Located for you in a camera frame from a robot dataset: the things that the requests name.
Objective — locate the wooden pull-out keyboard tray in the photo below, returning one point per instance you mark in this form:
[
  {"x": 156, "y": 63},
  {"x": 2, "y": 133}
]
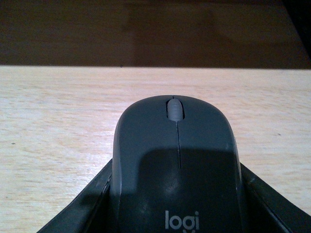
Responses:
[{"x": 57, "y": 126}]

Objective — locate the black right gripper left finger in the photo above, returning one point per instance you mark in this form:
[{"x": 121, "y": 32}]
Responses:
[{"x": 80, "y": 214}]

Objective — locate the dark grey wireless mouse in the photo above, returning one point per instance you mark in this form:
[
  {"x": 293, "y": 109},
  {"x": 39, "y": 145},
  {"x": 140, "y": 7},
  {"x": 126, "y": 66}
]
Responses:
[{"x": 175, "y": 170}]

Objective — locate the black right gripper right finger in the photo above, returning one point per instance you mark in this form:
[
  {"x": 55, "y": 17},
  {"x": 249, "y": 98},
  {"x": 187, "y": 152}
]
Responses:
[{"x": 269, "y": 211}]

